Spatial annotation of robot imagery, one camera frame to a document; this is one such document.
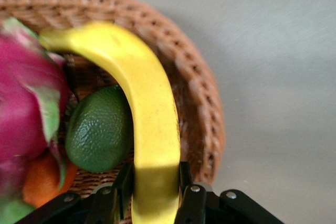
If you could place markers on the brown wicker basket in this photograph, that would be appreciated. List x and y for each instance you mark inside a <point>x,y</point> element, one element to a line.
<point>194,90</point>

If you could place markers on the small orange fruit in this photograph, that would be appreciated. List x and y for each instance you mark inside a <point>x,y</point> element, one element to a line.
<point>42,182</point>

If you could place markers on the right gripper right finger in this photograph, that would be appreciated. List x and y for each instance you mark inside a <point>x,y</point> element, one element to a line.
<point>194,203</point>

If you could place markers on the green avocado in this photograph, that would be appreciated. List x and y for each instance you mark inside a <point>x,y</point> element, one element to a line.
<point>99,134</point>

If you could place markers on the brown table cloth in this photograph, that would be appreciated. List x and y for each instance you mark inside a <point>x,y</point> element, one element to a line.
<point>275,77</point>

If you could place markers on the pink dragon fruit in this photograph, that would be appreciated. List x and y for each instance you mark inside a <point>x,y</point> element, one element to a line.
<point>21,103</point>

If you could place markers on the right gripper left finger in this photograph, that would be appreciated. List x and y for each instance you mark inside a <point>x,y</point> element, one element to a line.
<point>123,190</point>

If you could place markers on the yellow banana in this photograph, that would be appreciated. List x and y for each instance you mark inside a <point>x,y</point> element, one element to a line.
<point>149,108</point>

